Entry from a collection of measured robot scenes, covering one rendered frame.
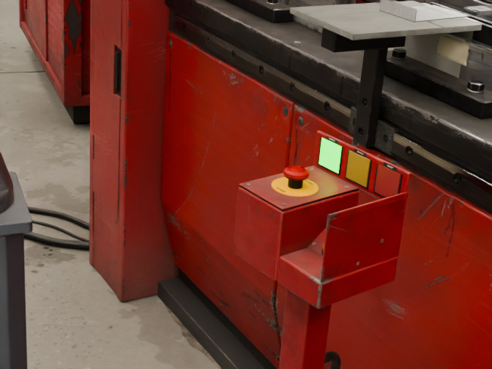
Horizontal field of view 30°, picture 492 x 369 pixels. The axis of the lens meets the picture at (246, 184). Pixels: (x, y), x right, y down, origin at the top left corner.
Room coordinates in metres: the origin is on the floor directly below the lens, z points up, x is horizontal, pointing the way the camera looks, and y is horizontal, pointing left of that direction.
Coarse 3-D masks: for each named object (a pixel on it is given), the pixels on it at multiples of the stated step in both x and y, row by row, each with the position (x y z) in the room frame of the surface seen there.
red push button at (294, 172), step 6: (288, 168) 1.28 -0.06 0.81; (294, 168) 1.28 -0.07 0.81; (300, 168) 1.28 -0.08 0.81; (288, 174) 1.27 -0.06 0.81; (294, 174) 1.27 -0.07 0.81; (300, 174) 1.27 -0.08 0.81; (306, 174) 1.27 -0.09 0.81; (288, 180) 1.28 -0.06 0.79; (294, 180) 1.27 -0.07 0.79; (300, 180) 1.27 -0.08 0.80; (288, 186) 1.28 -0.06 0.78; (294, 186) 1.27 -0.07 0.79; (300, 186) 1.27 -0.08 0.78
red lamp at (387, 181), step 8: (384, 168) 1.26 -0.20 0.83; (376, 176) 1.27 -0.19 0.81; (384, 176) 1.26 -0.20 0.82; (392, 176) 1.24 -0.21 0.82; (376, 184) 1.27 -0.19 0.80; (384, 184) 1.25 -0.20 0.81; (392, 184) 1.24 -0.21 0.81; (376, 192) 1.26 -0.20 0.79; (384, 192) 1.25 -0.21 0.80; (392, 192) 1.24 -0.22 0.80
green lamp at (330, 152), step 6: (324, 138) 1.36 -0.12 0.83; (324, 144) 1.36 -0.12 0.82; (330, 144) 1.35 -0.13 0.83; (336, 144) 1.34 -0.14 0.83; (324, 150) 1.36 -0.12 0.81; (330, 150) 1.35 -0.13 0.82; (336, 150) 1.34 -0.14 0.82; (324, 156) 1.35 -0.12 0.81; (330, 156) 1.35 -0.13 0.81; (336, 156) 1.34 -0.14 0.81; (324, 162) 1.35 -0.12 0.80; (330, 162) 1.34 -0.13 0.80; (336, 162) 1.33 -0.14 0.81; (330, 168) 1.34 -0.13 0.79; (336, 168) 1.33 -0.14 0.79
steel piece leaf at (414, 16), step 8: (384, 0) 1.54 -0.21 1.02; (384, 8) 1.54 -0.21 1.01; (392, 8) 1.52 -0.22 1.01; (400, 8) 1.51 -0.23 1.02; (408, 8) 1.50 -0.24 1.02; (416, 8) 1.58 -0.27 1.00; (424, 8) 1.59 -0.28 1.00; (400, 16) 1.51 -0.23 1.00; (408, 16) 1.49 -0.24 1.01; (416, 16) 1.52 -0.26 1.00; (424, 16) 1.52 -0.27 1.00; (432, 16) 1.53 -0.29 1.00; (440, 16) 1.53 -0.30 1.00; (448, 16) 1.54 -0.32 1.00
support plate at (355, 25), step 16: (304, 16) 1.49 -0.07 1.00; (320, 16) 1.47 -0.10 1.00; (336, 16) 1.48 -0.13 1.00; (352, 16) 1.49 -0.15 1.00; (368, 16) 1.50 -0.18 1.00; (384, 16) 1.51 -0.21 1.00; (336, 32) 1.41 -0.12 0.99; (352, 32) 1.38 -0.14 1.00; (368, 32) 1.39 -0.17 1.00; (384, 32) 1.40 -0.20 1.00; (400, 32) 1.42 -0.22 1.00; (416, 32) 1.43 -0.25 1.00; (432, 32) 1.45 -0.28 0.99; (448, 32) 1.47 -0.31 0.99
